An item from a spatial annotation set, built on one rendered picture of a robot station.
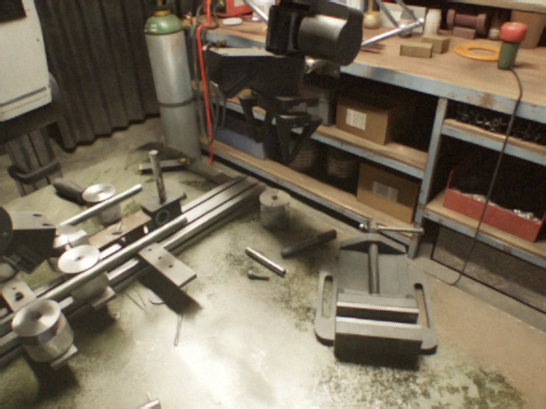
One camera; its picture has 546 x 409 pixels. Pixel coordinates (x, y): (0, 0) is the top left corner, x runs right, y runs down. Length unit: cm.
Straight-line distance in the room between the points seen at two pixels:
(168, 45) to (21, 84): 131
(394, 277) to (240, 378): 25
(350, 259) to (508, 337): 22
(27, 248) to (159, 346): 20
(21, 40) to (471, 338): 105
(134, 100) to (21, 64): 220
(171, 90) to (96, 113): 89
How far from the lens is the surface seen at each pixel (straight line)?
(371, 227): 66
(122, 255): 56
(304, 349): 53
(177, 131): 250
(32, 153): 123
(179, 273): 57
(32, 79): 114
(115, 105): 321
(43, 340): 51
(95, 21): 307
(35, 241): 48
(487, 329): 60
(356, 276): 60
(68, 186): 86
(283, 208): 68
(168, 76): 238
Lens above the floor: 131
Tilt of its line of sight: 36 degrees down
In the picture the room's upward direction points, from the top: 2 degrees counter-clockwise
